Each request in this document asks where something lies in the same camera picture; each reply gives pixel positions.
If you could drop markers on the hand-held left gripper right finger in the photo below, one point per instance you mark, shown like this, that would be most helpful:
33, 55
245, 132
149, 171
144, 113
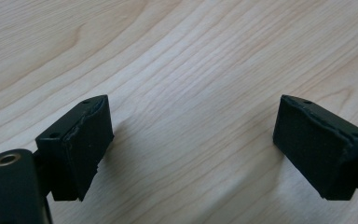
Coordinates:
317, 146

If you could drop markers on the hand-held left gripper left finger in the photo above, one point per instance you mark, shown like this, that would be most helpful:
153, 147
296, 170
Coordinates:
84, 146

